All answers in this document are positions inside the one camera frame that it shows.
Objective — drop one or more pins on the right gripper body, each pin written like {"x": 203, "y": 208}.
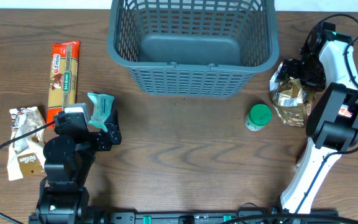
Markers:
{"x": 289, "y": 71}

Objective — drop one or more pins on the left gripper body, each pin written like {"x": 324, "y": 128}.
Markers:
{"x": 97, "y": 139}

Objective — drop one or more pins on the gold coffee bag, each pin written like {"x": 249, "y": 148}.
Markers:
{"x": 292, "y": 100}

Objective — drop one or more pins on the teal wipes packet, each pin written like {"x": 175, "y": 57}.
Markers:
{"x": 102, "y": 109}

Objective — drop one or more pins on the green lid jar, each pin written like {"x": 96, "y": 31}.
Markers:
{"x": 258, "y": 117}

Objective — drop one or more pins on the Kleenex tissue multipack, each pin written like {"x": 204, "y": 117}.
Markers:
{"x": 344, "y": 111}

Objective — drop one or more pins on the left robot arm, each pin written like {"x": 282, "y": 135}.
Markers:
{"x": 68, "y": 159}

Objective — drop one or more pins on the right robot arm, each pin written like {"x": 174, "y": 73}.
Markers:
{"x": 326, "y": 65}

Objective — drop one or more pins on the white brown snack bag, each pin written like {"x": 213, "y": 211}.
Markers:
{"x": 26, "y": 156}

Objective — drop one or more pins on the orange spaghetti packet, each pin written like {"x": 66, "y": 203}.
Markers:
{"x": 63, "y": 77}

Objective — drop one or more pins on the grey plastic basket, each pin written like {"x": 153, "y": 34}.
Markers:
{"x": 193, "y": 47}

